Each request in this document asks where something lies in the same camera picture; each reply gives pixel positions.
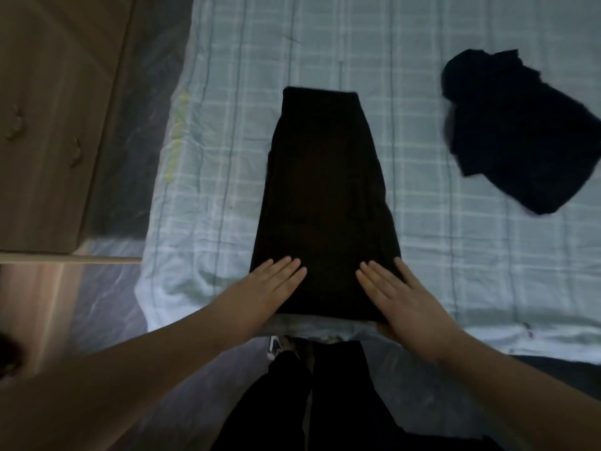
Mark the person's right middle finger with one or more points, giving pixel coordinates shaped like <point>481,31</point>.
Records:
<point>378,281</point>

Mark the person's left little finger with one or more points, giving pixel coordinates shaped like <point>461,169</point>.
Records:
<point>260,271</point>

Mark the wooden cabinet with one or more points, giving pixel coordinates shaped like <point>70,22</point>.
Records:
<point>51,89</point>

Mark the person's right forearm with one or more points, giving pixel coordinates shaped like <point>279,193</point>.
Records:
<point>516,399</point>

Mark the person's black trousers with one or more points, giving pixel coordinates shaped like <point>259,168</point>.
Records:
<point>338,408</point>

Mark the light plaid bed sheet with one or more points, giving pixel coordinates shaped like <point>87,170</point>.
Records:
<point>469,258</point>

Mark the person's left forearm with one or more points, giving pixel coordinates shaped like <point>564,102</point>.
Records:
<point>117,385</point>

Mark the person's right little finger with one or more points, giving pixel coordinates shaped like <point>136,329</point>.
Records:
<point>407,272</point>

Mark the person's right thumb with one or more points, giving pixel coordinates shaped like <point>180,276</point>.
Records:
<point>382,329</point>

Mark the person's left hand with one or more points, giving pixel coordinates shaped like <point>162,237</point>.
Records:
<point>260,295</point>

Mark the person's grey shoe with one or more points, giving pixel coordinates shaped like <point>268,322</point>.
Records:
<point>277,346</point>

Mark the crumpled dark garment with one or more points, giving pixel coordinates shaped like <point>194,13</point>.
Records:
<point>516,136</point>

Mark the black garment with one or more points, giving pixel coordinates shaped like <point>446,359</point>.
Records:
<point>324,183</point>

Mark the person's left middle finger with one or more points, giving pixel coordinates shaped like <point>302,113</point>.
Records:
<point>286,277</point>

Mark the person's right hand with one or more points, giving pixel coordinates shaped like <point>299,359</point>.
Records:
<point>413,314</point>

